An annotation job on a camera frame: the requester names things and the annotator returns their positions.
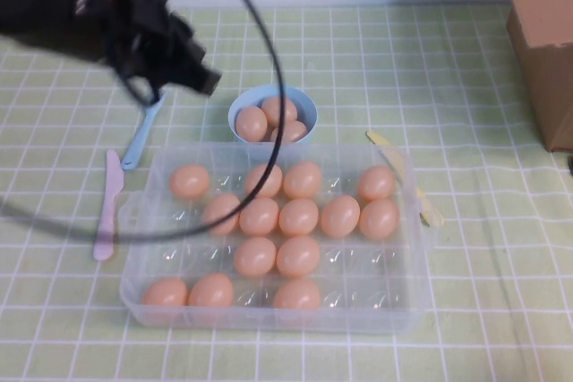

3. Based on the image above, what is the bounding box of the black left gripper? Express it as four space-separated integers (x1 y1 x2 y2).
89 0 223 97

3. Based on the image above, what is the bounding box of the tan egg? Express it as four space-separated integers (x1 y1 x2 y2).
244 163 284 199
269 120 309 144
141 276 189 307
282 161 323 199
168 164 211 199
261 95 299 128
358 199 400 241
235 106 269 142
278 198 321 237
356 165 397 202
187 272 235 309
238 197 280 237
320 195 362 239
201 192 242 235
272 278 322 310
276 235 321 279
233 236 278 278

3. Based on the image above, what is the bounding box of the clear plastic egg box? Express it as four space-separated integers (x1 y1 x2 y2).
118 142 433 336

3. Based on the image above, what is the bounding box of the brown cardboard box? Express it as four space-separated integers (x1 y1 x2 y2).
494 0 573 154

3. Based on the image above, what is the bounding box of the light blue plastic fork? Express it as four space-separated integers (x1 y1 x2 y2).
120 90 167 172

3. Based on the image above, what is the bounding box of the light blue bowl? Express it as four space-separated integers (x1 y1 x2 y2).
227 84 319 145

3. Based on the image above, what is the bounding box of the pale pink plastic knife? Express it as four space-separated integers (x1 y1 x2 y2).
92 149 124 262

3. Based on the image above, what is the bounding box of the yellow plastic knife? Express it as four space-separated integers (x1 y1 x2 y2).
365 130 445 228

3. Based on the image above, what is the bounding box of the green checkered tablecloth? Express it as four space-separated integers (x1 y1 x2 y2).
0 4 573 382

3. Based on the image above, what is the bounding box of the thick black camera cable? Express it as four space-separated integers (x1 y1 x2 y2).
0 0 287 244

